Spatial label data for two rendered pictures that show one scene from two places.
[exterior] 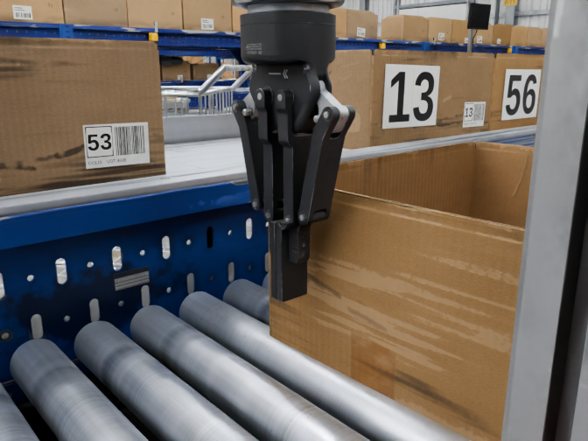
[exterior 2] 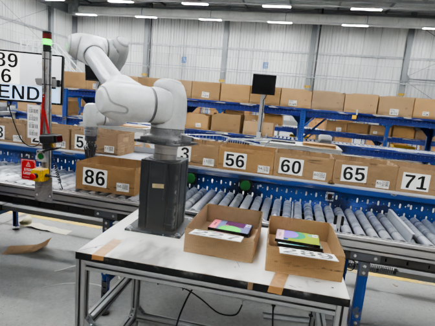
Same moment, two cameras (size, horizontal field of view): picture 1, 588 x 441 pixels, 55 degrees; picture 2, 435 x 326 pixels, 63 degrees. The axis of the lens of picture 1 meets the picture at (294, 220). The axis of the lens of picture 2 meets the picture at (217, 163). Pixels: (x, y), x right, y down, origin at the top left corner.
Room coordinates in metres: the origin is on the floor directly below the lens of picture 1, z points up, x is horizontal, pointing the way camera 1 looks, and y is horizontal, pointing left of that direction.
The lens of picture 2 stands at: (-0.28, -2.39, 1.35)
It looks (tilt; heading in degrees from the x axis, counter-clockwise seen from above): 10 degrees down; 53
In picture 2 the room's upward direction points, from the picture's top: 5 degrees clockwise
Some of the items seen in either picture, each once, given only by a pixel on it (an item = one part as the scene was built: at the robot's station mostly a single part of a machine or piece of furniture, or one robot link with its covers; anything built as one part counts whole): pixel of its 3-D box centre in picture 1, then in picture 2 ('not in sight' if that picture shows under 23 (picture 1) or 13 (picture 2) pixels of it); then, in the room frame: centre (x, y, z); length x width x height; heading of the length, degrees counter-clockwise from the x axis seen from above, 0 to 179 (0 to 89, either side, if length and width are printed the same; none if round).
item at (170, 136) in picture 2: not in sight; (171, 134); (0.52, -0.98, 1.19); 0.22 x 0.18 x 0.06; 122
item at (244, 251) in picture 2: not in sight; (226, 229); (0.69, -1.24, 0.80); 0.38 x 0.28 x 0.10; 41
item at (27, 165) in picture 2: not in sight; (32, 170); (0.10, -0.07, 0.85); 0.16 x 0.01 x 0.13; 131
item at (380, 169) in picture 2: not in sight; (360, 171); (1.98, -1.07, 0.96); 0.39 x 0.29 x 0.17; 131
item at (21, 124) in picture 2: not in sight; (17, 130); (0.17, 1.01, 0.96); 0.39 x 0.29 x 0.17; 131
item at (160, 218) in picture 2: not in sight; (164, 191); (0.51, -0.96, 0.91); 0.26 x 0.26 x 0.33; 43
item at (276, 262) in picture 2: not in sight; (301, 244); (0.87, -1.50, 0.80); 0.38 x 0.28 x 0.10; 44
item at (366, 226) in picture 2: not in sight; (366, 225); (1.63, -1.36, 0.72); 0.52 x 0.05 x 0.05; 41
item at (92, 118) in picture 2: not in sight; (93, 114); (0.48, 0.01, 1.20); 0.13 x 0.11 x 0.16; 2
